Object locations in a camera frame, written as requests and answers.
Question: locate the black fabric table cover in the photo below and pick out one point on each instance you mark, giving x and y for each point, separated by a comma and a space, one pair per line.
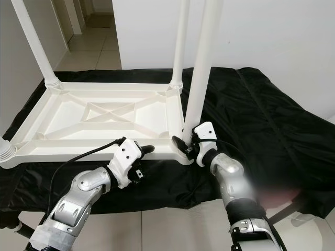
267, 120

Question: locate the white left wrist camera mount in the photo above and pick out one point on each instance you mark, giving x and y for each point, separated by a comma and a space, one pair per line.
125, 154

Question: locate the pink cushion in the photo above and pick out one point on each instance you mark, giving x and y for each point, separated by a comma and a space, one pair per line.
280, 197

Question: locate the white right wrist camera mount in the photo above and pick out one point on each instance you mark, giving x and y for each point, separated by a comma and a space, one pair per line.
207, 130

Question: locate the white door frame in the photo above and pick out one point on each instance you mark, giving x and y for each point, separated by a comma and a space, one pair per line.
73, 15

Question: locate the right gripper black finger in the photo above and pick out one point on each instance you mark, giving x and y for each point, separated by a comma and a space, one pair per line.
181, 145

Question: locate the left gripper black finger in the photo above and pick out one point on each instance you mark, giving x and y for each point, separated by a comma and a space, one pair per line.
146, 150

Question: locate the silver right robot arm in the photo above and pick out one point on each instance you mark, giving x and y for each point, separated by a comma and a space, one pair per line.
233, 178

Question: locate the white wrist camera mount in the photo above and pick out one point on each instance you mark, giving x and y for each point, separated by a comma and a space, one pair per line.
207, 130
125, 154

